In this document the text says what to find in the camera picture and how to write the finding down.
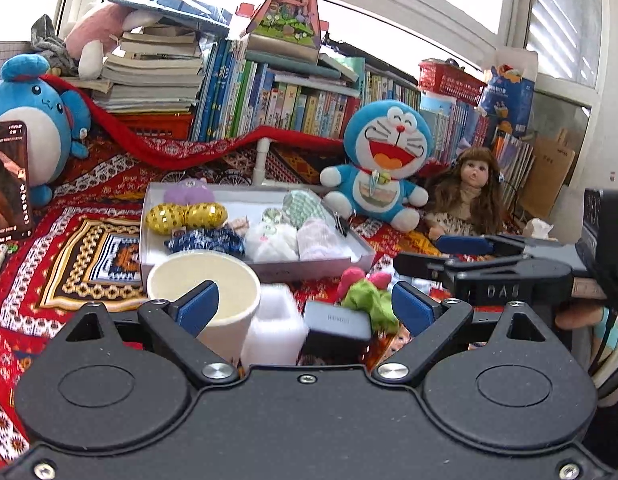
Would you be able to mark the red patterned blanket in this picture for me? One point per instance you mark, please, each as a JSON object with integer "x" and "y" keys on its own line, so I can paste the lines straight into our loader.
{"x": 89, "y": 245}

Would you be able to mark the blue printed packaging bag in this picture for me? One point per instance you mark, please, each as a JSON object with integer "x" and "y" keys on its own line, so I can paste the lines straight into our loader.
{"x": 509, "y": 100}

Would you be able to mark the white foam block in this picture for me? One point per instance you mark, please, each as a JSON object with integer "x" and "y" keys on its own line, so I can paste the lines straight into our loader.
{"x": 274, "y": 330}

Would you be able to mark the brown-haired doll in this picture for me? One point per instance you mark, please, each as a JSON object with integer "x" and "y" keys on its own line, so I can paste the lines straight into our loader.
{"x": 471, "y": 195}

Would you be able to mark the blue plastic bag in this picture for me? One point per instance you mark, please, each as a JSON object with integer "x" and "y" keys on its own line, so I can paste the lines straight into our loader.
{"x": 179, "y": 10}

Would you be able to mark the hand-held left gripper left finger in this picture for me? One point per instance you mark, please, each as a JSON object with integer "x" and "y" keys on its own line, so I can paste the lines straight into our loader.
{"x": 199, "y": 306}

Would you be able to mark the white crumpled tissue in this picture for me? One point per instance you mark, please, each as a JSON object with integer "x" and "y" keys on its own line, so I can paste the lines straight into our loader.
{"x": 538, "y": 229}

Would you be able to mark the white cardboard box tray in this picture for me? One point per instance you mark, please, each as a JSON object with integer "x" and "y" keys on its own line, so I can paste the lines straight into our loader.
{"x": 354, "y": 252}

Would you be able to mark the gold sequin pouch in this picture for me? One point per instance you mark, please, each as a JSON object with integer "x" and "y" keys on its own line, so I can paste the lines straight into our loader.
{"x": 184, "y": 217}

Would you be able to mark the person's right forearm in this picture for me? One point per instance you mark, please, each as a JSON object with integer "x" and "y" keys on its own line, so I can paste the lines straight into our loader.
{"x": 614, "y": 355}

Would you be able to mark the black binder clip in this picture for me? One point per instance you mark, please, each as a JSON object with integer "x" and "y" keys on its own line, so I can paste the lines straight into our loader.
{"x": 341, "y": 225}

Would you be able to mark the blue round plush toy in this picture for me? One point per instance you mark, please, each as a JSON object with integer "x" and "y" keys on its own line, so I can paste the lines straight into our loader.
{"x": 39, "y": 130}

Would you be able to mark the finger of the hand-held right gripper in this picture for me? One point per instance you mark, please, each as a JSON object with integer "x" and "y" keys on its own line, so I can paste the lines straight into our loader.
{"x": 424, "y": 266}
{"x": 464, "y": 245}

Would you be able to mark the white plastic pipe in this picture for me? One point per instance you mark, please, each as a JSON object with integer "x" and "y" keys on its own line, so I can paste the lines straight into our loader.
{"x": 261, "y": 160}

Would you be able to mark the pink and white knitted pouch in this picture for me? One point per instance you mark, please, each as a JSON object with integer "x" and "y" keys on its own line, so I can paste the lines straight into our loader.
{"x": 319, "y": 240}

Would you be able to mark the row of upright books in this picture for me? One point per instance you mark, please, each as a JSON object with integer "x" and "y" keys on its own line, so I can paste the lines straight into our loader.
{"x": 289, "y": 110}

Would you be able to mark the dark grey device box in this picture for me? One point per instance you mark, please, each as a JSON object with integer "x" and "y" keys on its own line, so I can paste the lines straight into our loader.
{"x": 336, "y": 325}

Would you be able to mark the red plastic basket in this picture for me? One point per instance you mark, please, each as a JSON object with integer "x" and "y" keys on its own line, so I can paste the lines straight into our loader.
{"x": 449, "y": 82}

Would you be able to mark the triangular toy house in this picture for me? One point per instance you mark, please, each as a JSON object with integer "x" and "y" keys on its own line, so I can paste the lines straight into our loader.
{"x": 289, "y": 20}

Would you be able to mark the pink and green plush toy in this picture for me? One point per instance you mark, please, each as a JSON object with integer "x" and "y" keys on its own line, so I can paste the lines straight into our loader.
{"x": 369, "y": 300}

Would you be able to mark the purple plush toy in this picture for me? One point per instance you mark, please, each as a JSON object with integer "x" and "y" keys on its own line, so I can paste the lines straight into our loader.
{"x": 189, "y": 192}

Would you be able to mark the white fluffy plush toy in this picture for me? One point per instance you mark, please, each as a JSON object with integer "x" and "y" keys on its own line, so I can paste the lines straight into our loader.
{"x": 271, "y": 242}

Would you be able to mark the orange plastic crate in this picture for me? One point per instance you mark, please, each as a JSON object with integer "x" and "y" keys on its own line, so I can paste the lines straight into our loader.
{"x": 154, "y": 126}

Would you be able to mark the green and white patterned pouch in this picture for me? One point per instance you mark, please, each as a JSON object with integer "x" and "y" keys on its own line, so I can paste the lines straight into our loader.
{"x": 304, "y": 207}

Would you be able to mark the pink and white plush rabbit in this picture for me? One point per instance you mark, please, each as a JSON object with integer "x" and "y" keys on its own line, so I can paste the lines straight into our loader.
{"x": 99, "y": 30}

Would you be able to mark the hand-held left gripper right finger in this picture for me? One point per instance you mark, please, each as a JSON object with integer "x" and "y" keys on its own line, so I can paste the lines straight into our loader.
{"x": 414, "y": 307}

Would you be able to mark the smartphone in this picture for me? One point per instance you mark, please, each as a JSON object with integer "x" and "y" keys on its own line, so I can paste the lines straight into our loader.
{"x": 6, "y": 185}

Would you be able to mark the grey cloth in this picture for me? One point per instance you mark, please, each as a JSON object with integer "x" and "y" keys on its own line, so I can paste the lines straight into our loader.
{"x": 51, "y": 45}

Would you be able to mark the white paper cup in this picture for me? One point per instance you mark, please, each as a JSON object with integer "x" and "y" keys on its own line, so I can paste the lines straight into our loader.
{"x": 224, "y": 320}

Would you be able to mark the person's right hand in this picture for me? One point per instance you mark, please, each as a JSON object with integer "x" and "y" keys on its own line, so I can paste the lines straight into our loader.
{"x": 579, "y": 319}

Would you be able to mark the red cloth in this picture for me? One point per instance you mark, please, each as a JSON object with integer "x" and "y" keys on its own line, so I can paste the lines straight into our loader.
{"x": 154, "y": 152}

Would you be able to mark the blue patterned fabric pouch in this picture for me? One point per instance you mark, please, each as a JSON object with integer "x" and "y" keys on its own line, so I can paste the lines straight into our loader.
{"x": 204, "y": 241}

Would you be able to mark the stack of lying books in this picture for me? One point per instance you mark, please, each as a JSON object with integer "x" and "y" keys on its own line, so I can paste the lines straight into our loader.
{"x": 149, "y": 80}

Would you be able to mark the blue cat plush toy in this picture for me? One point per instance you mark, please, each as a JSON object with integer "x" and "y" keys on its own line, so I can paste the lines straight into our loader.
{"x": 384, "y": 180}

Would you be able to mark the brown cardboard sheet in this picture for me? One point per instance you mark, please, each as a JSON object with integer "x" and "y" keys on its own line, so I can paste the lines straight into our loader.
{"x": 546, "y": 175}

